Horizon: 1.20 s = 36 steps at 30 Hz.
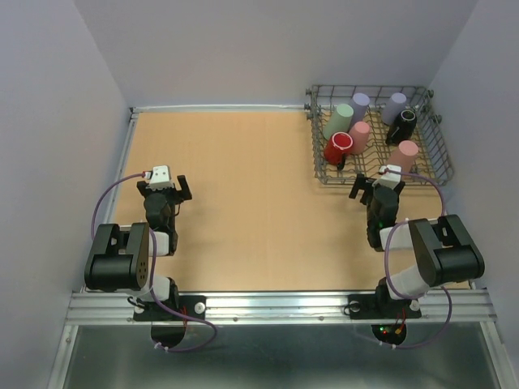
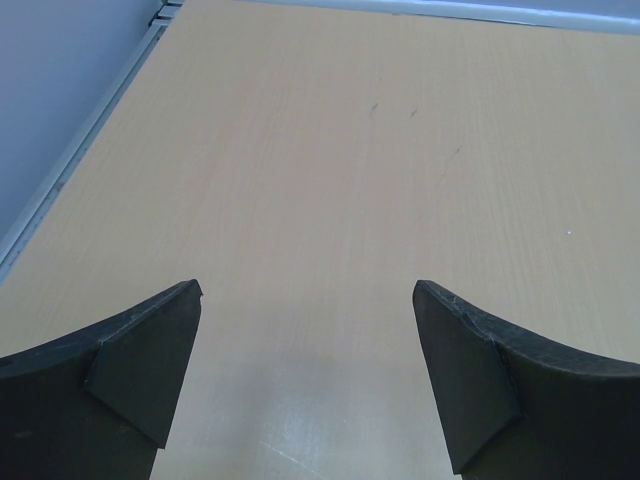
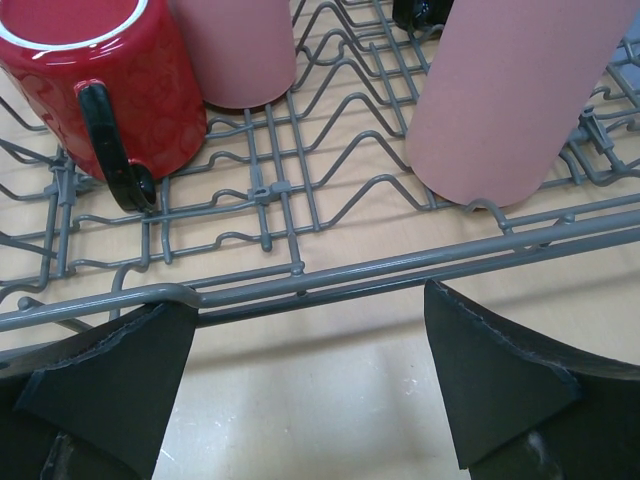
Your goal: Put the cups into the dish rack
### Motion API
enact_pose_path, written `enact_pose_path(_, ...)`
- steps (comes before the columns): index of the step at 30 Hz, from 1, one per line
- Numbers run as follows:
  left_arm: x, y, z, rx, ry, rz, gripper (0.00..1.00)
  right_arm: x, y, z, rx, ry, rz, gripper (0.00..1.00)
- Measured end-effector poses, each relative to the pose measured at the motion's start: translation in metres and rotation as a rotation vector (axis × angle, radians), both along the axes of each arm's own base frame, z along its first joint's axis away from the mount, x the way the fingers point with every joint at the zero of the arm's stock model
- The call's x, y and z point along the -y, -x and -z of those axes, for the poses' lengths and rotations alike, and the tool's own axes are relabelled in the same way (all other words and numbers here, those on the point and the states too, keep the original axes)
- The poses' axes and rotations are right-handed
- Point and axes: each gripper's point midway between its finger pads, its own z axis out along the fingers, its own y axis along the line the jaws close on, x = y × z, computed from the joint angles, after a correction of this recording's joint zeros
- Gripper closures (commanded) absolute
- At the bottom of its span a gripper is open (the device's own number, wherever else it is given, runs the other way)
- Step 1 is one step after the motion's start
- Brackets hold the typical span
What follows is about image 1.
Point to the black mug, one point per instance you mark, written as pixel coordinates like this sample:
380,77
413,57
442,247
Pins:
402,127

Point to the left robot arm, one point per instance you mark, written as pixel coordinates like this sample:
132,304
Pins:
118,258

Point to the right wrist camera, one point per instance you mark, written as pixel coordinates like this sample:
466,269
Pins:
389,176

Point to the lavender plastic cup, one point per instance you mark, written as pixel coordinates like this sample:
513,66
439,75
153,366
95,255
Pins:
395,104

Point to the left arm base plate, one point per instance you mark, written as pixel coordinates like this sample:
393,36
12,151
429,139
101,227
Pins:
189,305

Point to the red mug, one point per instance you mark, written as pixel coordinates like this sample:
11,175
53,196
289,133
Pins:
339,146

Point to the pink cup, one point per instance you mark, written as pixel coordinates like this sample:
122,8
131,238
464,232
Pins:
404,155
359,133

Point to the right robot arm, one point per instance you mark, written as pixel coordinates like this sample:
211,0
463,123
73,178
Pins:
419,254

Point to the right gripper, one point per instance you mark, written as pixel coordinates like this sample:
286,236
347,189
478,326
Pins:
362,181

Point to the aluminium rail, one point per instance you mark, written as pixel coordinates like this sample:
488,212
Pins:
255,308

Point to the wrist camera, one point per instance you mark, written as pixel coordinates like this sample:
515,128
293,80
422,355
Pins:
159,178
389,176

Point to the grey wire dish rack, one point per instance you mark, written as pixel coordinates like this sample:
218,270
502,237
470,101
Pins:
432,160

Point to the green plastic cup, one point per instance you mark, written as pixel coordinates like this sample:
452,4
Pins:
339,121

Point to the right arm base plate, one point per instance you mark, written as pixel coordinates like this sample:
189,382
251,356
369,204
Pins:
369,306

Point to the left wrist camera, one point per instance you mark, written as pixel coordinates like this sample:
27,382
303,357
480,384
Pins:
159,178

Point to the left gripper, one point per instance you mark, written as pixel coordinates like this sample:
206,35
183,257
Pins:
179,195

